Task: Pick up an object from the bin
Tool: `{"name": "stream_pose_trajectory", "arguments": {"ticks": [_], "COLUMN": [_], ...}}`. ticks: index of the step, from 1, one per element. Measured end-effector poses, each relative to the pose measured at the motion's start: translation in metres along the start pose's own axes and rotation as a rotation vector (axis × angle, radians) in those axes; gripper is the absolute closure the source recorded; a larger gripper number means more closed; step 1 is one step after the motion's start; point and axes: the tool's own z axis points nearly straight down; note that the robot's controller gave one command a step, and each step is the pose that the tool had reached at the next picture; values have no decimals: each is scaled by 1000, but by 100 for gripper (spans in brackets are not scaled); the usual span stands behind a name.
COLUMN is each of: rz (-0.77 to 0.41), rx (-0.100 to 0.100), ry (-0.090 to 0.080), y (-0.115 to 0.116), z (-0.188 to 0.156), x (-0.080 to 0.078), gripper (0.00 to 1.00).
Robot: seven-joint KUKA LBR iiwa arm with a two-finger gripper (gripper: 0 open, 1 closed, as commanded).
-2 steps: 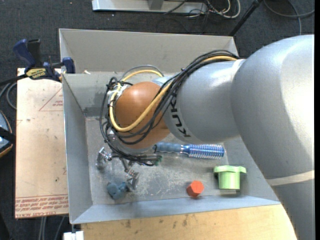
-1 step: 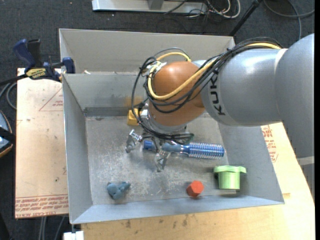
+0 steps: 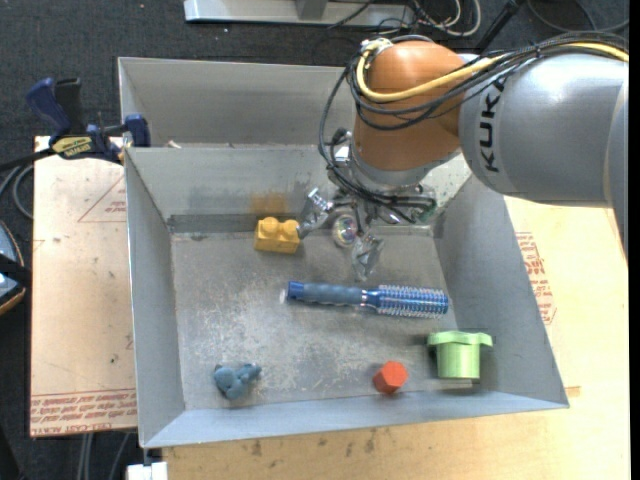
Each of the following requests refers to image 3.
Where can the clear shiny ball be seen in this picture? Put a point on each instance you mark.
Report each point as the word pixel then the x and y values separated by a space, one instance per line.
pixel 345 230

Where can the blue hairbrush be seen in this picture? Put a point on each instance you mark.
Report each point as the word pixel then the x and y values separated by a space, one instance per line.
pixel 330 294

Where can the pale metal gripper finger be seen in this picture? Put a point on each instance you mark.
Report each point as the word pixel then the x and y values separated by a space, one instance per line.
pixel 314 213
pixel 367 255

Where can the green flanged cup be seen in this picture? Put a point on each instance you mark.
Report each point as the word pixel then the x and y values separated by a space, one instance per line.
pixel 458 358

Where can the black cylinder on white bracket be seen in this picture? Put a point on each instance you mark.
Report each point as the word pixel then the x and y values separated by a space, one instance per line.
pixel 342 135

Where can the yellow toy brick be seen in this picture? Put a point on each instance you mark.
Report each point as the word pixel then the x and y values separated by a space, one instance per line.
pixel 275 238

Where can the grey metal bin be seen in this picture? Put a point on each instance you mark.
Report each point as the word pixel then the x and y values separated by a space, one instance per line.
pixel 300 348

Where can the red hexagonal block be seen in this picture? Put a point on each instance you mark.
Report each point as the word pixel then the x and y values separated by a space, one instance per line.
pixel 390 377

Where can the blue toy animal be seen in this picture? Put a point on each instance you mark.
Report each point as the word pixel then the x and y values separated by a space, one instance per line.
pixel 232 380

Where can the brown cardboard board, red print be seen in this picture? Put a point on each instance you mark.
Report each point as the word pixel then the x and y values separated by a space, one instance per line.
pixel 80 293

